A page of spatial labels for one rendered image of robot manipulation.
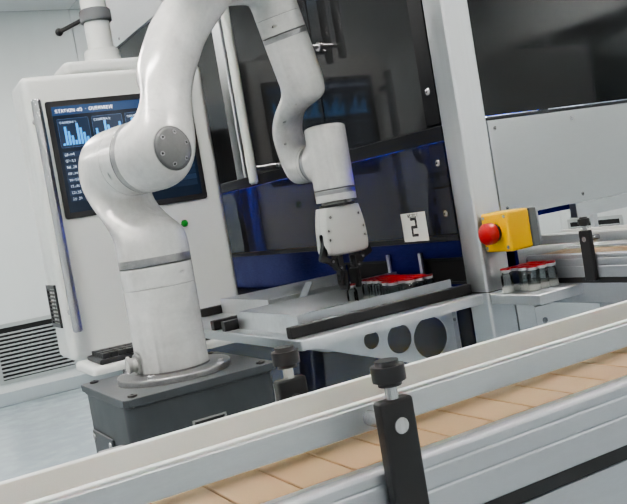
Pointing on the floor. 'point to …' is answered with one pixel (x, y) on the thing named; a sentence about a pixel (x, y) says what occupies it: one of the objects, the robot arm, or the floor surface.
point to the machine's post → (468, 157)
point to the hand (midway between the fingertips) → (349, 278)
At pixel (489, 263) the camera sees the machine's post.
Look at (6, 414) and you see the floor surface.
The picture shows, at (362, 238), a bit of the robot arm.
